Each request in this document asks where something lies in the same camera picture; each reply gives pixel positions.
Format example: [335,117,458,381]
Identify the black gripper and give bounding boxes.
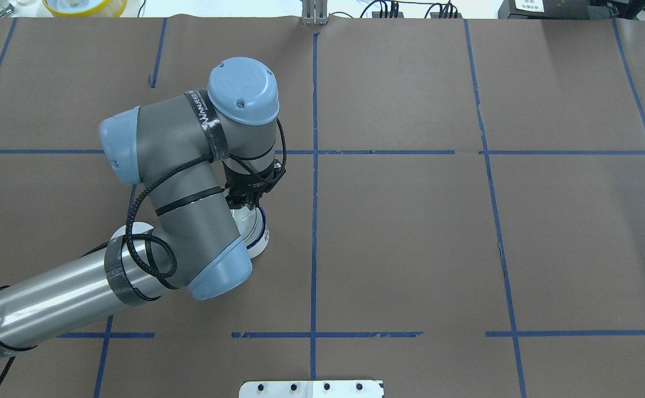
[223,157,285,211]

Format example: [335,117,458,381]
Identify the black power supply box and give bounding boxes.
[497,1,619,20]

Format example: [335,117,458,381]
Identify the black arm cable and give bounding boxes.
[0,116,288,398]

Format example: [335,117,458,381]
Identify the yellow rimmed bowl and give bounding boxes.
[41,1,128,18]

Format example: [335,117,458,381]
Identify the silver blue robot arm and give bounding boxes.
[0,56,287,362]

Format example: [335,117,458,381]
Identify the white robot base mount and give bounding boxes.
[238,380,385,397]

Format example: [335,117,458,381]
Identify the white enamel cup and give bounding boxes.
[231,205,270,259]

